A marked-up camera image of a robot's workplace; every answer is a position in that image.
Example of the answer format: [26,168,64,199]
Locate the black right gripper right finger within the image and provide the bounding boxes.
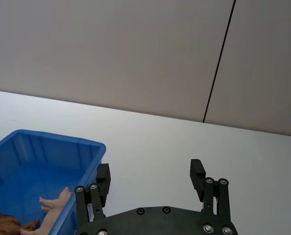
[190,159,232,222]

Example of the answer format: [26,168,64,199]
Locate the doll with brown hair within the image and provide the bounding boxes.
[0,186,73,235]

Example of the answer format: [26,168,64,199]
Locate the blue plastic bin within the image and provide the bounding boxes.
[0,129,107,235]

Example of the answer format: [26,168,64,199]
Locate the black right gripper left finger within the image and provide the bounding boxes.
[74,163,111,230]

